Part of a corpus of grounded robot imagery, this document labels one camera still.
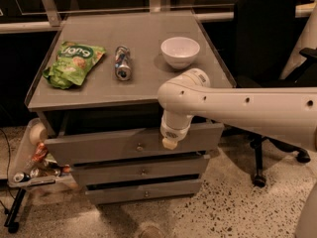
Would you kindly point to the black office chair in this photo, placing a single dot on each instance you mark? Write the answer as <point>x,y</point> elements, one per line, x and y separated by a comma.
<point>264,50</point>

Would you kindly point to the green snack bag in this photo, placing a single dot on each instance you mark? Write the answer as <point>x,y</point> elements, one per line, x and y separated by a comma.
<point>72,64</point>

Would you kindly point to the grey top drawer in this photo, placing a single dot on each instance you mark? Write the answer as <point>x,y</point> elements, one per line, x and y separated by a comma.
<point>120,145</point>

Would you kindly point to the grey drawer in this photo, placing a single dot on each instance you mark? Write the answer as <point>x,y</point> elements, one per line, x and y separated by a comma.
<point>149,169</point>
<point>144,191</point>
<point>120,145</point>

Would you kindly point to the white ceramic bowl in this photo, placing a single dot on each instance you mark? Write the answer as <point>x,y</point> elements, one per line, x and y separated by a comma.
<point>179,52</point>

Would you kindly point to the grey middle drawer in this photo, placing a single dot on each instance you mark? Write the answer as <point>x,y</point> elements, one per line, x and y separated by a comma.
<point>149,169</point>

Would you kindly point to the metal top drawer knob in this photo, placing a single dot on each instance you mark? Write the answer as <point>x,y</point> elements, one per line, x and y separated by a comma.
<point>140,147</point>

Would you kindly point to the grey wooden drawer cabinet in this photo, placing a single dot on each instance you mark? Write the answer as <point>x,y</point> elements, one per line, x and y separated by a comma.
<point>103,103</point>

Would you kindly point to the red orange can in bin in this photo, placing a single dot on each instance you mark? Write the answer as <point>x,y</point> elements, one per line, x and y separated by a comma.
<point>40,152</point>

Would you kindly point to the clear plastic side bin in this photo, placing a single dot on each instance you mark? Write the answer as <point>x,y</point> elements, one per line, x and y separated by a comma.
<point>23,163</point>

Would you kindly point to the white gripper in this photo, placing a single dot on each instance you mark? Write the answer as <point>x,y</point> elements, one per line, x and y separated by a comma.
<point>170,133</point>

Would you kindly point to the white round object in bin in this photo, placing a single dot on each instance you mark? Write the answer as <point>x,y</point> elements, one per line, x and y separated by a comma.
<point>38,133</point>

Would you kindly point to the silver can in bin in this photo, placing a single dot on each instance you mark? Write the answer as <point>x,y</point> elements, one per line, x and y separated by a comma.
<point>38,173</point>

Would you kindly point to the grey bottom drawer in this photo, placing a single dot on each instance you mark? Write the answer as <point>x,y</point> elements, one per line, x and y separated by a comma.
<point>144,191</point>

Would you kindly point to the dark can in bin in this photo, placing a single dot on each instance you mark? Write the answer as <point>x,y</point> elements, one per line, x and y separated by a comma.
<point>21,177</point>

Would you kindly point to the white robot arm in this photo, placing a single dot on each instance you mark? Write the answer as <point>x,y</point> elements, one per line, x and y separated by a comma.
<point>227,207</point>

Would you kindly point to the metal railing with brackets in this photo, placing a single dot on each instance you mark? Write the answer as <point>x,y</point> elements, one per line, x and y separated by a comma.
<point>27,16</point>

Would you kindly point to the black stand leg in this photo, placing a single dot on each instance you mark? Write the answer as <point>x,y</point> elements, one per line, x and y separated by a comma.
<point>11,224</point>

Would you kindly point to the crushed soda can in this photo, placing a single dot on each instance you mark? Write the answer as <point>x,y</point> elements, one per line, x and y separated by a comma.
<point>123,69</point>

